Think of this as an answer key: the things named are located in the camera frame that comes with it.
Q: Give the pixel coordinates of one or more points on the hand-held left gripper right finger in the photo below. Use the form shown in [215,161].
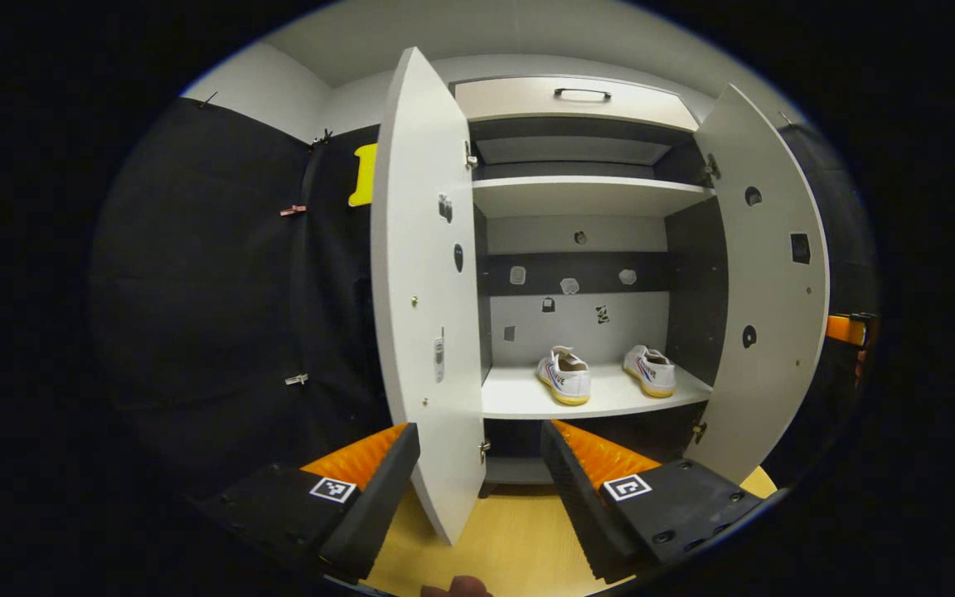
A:
[585,506]

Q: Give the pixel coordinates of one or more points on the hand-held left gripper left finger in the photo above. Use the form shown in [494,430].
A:
[370,506]

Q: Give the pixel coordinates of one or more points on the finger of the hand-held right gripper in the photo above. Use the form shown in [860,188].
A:
[844,330]

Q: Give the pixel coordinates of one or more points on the white door with disc sticker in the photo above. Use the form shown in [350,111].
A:
[768,373]

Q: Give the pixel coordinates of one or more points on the white shoe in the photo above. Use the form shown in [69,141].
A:
[650,371]
[564,377]

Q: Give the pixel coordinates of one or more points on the white door with phone sticker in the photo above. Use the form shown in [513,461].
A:
[419,249]

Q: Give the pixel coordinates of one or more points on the white shoe cabinet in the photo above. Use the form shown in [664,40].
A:
[585,195]

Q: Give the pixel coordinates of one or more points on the white cabinet drawer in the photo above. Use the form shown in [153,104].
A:
[511,98]

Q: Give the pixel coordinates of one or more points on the silver clip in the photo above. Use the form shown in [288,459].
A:
[296,379]

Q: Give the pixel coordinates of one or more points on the red clip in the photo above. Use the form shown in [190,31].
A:
[293,211]

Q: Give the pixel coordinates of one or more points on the black clip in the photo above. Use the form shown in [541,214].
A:
[324,138]

